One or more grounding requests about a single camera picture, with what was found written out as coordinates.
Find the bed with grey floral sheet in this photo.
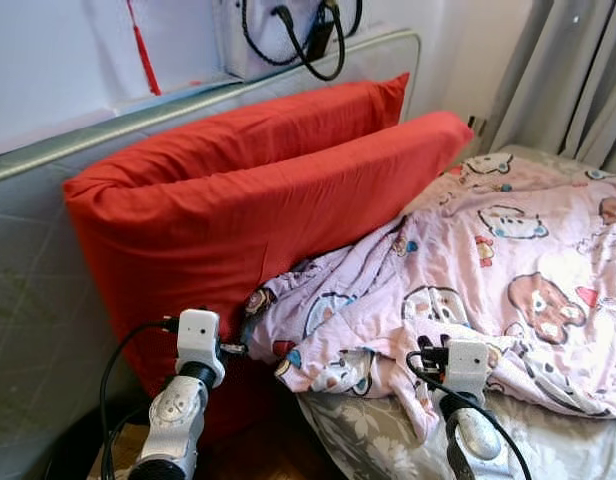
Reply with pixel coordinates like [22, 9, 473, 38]
[298, 145, 616, 480]

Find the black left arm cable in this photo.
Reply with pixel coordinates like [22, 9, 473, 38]
[96, 315, 181, 480]

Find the pink bear print blanket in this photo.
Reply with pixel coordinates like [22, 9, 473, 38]
[243, 150, 616, 443]

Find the brown cardboard piece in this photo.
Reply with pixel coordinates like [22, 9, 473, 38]
[88, 425, 149, 480]

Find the red tassel cord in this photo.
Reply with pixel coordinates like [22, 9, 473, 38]
[126, 0, 161, 97]

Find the black power cord with adapter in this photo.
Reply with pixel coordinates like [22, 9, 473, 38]
[240, 0, 364, 83]

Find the thick red cushion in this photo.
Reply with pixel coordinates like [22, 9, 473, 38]
[63, 72, 411, 191]
[66, 110, 475, 441]

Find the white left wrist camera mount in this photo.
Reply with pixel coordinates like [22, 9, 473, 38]
[176, 309, 227, 389]

